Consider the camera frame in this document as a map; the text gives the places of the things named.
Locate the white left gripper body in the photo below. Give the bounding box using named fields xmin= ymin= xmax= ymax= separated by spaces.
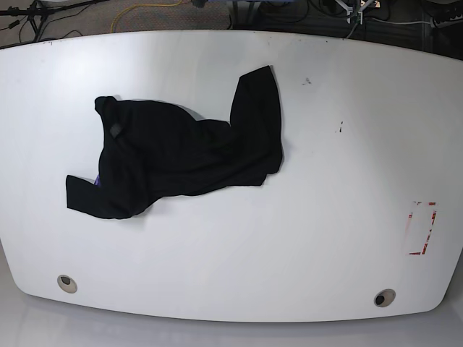
xmin=336 ymin=0 xmax=380 ymax=24

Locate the black T-shirt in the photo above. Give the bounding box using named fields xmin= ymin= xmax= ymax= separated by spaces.
xmin=66 ymin=66 xmax=284 ymax=220

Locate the white power strip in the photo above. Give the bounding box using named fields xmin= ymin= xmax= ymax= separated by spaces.
xmin=432 ymin=8 xmax=462 ymax=28

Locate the red tape rectangle marking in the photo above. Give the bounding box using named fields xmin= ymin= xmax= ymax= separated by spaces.
xmin=405 ymin=201 xmax=438 ymax=256

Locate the black tripod stand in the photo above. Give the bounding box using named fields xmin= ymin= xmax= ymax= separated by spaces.
xmin=1 ymin=0 xmax=106 ymax=43

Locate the yellow cable on floor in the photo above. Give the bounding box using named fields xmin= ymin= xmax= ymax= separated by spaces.
xmin=110 ymin=0 xmax=189 ymax=34

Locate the right table cable grommet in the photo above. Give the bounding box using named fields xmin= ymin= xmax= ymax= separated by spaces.
xmin=374 ymin=288 xmax=396 ymax=308

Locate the table cable grommet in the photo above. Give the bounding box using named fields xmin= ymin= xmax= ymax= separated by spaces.
xmin=57 ymin=275 xmax=77 ymax=294
xmin=374 ymin=288 xmax=396 ymax=308

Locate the left table cable grommet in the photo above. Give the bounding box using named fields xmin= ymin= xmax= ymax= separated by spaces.
xmin=57 ymin=275 xmax=77 ymax=294

